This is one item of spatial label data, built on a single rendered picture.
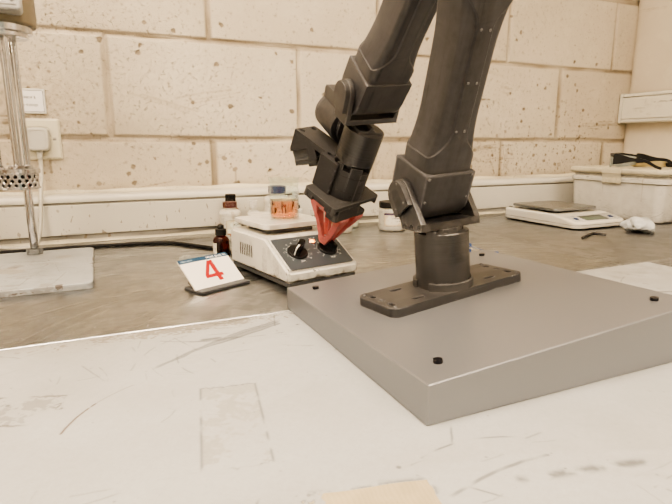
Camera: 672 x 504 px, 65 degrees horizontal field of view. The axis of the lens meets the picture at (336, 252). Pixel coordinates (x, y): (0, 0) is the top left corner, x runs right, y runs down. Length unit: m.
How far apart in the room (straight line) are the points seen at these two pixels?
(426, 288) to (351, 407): 0.21
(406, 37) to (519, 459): 0.45
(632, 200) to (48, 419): 1.50
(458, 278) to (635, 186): 1.11
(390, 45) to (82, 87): 0.82
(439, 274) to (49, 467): 0.40
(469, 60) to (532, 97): 1.28
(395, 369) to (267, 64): 1.04
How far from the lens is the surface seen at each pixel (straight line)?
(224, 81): 1.34
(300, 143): 0.81
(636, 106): 2.07
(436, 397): 0.42
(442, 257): 0.59
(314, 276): 0.80
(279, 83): 1.38
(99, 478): 0.40
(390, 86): 0.69
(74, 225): 1.27
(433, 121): 0.57
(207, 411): 0.46
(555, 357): 0.50
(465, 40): 0.55
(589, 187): 1.75
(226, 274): 0.83
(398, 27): 0.64
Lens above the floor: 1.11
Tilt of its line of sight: 12 degrees down
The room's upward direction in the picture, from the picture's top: straight up
